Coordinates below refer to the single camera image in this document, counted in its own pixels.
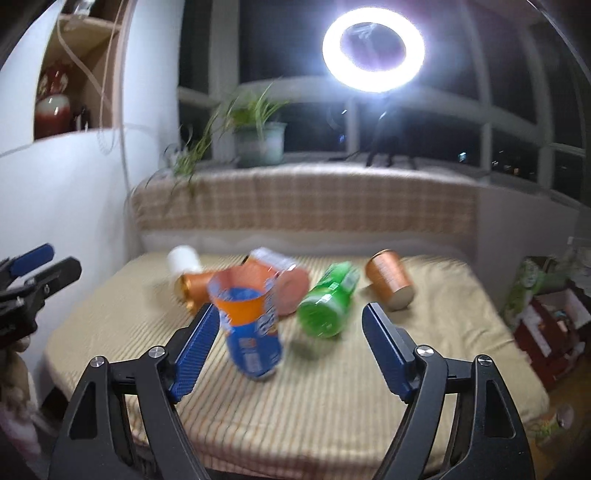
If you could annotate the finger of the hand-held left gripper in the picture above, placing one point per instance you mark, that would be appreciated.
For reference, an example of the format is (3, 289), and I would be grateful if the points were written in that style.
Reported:
(32, 258)
(55, 274)

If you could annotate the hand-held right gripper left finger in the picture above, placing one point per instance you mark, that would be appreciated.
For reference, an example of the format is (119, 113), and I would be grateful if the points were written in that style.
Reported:
(196, 350)

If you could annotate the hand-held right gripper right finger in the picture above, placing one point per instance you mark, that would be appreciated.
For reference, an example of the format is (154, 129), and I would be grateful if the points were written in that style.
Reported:
(385, 350)

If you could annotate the blue and orange paper cup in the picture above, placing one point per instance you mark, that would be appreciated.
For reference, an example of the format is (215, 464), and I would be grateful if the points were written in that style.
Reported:
(251, 330)

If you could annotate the orange cup with white lid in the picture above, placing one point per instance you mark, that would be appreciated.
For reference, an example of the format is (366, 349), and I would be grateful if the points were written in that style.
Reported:
(187, 274)

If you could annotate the printed cup with pink base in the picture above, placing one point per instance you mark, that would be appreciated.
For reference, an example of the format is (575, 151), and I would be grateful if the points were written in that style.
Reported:
(291, 286)

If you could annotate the pale patterned cloth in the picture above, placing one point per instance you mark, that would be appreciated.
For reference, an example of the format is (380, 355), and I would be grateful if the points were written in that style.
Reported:
(16, 397)

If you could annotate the copper coloured can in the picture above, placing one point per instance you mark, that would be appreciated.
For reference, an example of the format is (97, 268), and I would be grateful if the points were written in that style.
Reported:
(390, 277)

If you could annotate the green plastic bottle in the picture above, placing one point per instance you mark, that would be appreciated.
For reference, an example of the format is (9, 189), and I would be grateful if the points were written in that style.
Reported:
(328, 300)

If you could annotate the red and white vase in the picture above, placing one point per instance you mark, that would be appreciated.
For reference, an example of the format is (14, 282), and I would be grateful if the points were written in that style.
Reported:
(51, 115)

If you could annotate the small dark figurine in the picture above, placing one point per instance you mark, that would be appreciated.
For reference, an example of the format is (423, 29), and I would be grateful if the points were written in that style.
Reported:
(81, 119)

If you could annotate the green printed package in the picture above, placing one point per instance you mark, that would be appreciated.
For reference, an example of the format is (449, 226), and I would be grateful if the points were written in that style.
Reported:
(526, 290)

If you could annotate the red cardboard box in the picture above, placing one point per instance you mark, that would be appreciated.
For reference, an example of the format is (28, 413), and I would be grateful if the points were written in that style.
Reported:
(549, 341)

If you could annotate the plaid blanket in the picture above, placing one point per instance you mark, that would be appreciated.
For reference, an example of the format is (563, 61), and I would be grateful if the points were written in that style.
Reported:
(323, 198)

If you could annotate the potted spider plant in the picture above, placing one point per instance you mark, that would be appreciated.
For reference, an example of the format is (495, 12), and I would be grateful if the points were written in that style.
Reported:
(258, 143)

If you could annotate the black light tripod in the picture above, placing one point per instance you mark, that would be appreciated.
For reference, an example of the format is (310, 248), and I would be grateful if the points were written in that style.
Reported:
(381, 134)

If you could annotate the wooden wall shelf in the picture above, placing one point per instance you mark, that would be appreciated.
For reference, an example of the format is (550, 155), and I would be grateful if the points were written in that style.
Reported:
(99, 69)

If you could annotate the white window frame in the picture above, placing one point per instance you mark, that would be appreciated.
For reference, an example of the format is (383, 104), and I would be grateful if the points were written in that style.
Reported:
(480, 115)

